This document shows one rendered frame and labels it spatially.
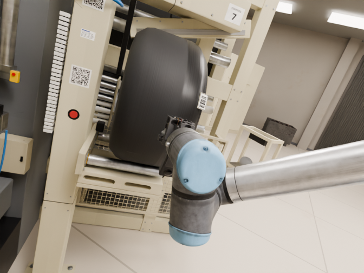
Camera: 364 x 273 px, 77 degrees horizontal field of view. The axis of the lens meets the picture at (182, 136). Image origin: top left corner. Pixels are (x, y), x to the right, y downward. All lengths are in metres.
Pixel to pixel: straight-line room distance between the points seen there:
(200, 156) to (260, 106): 8.54
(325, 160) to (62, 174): 1.01
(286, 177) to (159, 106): 0.47
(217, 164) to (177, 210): 0.12
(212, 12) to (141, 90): 0.67
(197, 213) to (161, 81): 0.49
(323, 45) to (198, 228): 8.78
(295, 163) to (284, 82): 8.38
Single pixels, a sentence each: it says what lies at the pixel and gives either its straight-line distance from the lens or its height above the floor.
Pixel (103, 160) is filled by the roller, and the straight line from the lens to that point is 1.03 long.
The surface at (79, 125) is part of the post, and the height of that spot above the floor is 1.02.
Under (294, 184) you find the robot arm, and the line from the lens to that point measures 0.55.
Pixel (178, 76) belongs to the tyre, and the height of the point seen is 1.34.
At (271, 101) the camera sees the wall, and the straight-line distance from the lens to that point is 8.89.
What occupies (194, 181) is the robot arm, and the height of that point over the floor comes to 1.20.
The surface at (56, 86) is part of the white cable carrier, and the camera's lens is 1.06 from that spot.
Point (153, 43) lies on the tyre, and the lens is 0.89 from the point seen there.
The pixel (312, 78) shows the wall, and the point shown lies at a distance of 8.93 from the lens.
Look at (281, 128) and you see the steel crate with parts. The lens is 7.87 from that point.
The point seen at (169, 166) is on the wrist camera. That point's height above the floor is 1.12.
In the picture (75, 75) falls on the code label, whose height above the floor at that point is 1.22.
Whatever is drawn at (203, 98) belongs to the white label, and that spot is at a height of 1.30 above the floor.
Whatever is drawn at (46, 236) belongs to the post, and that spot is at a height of 0.41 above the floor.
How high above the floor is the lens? 1.39
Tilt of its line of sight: 17 degrees down
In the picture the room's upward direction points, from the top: 18 degrees clockwise
